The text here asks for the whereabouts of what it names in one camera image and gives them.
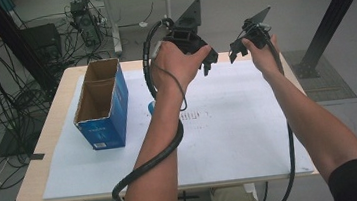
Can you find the blue bottle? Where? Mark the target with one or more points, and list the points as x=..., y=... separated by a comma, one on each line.
x=151, y=108

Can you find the black equipment box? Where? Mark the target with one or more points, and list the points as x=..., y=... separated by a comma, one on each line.
x=43, y=41

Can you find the computer tower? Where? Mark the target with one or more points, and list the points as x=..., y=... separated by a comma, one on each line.
x=86, y=26

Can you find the black tape strip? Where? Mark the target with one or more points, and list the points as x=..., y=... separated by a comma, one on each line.
x=37, y=156

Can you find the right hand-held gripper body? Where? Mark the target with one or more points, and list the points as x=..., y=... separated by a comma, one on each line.
x=256, y=32

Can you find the person's left hand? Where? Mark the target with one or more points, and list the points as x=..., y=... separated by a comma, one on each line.
x=173, y=67

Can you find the blue cardboard box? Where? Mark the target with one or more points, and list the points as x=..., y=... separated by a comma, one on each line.
x=114, y=114

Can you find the black metal frame post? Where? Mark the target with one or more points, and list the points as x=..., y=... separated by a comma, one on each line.
x=8, y=31

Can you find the person's right hand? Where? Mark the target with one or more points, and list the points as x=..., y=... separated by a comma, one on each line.
x=264, y=59

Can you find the black floor base plate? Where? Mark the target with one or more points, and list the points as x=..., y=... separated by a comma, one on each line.
x=13, y=141

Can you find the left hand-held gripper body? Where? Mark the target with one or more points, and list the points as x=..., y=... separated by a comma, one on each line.
x=186, y=36

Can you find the white-legged desk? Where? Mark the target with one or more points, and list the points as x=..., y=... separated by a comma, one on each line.
x=112, y=20

